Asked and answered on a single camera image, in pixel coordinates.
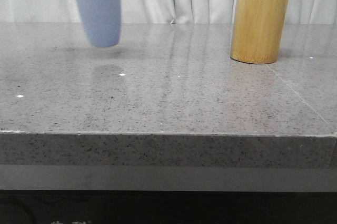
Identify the blue plastic cup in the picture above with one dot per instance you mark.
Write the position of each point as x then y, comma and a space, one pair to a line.
101, 20

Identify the bamboo cylindrical holder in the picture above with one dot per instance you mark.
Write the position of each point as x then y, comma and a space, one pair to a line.
257, 30

